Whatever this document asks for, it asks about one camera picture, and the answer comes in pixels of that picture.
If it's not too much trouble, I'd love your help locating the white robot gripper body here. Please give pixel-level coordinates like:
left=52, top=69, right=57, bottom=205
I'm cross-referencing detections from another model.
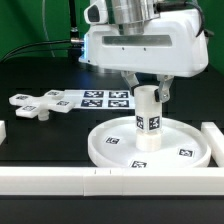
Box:
left=85, top=9, right=208, bottom=77

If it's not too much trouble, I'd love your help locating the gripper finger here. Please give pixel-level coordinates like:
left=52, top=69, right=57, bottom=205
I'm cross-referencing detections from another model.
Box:
left=121, top=71, right=139, bottom=95
left=154, top=75, right=174, bottom=102

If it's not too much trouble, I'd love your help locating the white round table top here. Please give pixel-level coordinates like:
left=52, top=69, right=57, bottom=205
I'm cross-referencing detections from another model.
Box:
left=88, top=116, right=211, bottom=169

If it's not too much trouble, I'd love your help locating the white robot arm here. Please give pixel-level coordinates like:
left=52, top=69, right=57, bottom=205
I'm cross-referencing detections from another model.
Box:
left=79, top=0, right=208, bottom=102

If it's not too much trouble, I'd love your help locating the white marker sheet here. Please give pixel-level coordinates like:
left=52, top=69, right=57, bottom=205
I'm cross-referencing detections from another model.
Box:
left=63, top=90, right=135, bottom=110

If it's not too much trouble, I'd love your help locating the white right fence block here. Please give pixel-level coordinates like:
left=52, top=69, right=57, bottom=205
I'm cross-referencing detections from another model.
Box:
left=201, top=122, right=224, bottom=168

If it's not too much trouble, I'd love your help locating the white fence block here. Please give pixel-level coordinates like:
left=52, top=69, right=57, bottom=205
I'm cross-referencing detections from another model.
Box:
left=0, top=120, right=6, bottom=145
left=201, top=122, right=224, bottom=168

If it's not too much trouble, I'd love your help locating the white cross-shaped table base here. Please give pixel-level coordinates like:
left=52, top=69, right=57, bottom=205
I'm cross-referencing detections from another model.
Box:
left=9, top=90, right=75, bottom=121

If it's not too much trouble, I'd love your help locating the white front fence bar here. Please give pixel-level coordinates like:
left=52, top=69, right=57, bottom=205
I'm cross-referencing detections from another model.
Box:
left=0, top=167, right=224, bottom=196

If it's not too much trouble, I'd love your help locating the white left fence block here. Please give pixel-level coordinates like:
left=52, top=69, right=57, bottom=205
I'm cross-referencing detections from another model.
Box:
left=0, top=120, right=6, bottom=145

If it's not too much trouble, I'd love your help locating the grey braided wrist cable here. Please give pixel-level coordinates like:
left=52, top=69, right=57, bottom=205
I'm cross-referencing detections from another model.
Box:
left=156, top=1, right=216, bottom=39

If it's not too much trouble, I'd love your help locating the black cable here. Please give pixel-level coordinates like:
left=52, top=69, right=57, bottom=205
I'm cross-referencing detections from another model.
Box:
left=0, top=38, right=84, bottom=64

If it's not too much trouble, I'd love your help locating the black vertical cable connector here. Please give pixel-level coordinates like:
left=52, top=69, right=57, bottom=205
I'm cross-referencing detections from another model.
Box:
left=68, top=0, right=79, bottom=38

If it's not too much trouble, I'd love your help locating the thin grey cable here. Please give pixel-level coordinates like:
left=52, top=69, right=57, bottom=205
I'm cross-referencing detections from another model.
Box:
left=41, top=0, right=56, bottom=58

